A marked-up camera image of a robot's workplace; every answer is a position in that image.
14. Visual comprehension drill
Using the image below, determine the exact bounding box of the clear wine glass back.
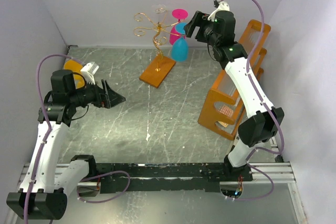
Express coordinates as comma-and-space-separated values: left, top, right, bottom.
152, 4, 167, 25

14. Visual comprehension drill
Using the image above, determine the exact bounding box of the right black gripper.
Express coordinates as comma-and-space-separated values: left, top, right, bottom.
184, 10, 219, 47

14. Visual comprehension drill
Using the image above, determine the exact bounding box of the gold wire glass rack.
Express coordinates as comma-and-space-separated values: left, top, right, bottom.
133, 8, 188, 57

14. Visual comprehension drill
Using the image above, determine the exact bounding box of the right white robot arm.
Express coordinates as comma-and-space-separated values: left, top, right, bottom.
184, 10, 285, 181

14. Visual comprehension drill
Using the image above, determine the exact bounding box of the wooden rack base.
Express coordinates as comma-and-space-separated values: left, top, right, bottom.
139, 56, 176, 88

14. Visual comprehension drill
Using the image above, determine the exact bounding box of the orange wooden shelf rack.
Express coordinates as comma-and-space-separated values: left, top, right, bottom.
198, 19, 271, 141

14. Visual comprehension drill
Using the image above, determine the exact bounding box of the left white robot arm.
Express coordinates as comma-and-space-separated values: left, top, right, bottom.
6, 70, 125, 222

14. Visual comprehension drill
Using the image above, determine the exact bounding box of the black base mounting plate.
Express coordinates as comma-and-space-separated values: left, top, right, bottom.
82, 163, 253, 194

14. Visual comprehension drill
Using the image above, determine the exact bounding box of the clear wine glass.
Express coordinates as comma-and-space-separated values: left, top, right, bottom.
152, 4, 167, 25
68, 121, 79, 131

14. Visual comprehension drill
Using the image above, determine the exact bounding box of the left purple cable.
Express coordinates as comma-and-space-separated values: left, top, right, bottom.
23, 54, 131, 224

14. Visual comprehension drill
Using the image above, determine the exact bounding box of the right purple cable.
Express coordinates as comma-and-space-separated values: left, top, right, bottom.
214, 0, 286, 201

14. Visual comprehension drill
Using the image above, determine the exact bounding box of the blue plastic wine glass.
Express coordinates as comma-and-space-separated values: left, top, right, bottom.
171, 22, 188, 62

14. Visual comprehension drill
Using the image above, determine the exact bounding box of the yellow plastic wine glass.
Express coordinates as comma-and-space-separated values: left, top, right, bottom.
64, 60, 85, 89

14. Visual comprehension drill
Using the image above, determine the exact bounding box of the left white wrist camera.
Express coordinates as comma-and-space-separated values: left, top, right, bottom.
80, 61, 99, 84

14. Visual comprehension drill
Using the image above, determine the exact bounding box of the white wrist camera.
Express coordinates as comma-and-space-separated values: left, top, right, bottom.
207, 0, 230, 22
80, 61, 99, 84

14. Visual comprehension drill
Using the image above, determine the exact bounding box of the clear wine glass front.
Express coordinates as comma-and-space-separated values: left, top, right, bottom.
68, 121, 79, 131

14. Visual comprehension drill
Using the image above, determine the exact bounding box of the pink plastic wine glass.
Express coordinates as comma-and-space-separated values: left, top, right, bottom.
169, 8, 189, 46

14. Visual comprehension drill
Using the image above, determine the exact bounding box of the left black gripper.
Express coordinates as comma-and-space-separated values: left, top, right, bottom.
69, 77, 126, 109

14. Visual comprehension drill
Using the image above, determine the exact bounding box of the aluminium extrusion rail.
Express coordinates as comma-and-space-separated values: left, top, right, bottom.
18, 163, 296, 185

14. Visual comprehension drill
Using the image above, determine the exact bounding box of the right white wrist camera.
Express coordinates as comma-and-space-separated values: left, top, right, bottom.
207, 0, 230, 22

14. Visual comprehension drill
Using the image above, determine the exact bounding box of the purple cable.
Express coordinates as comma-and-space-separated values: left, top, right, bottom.
23, 54, 131, 224
214, 0, 286, 201

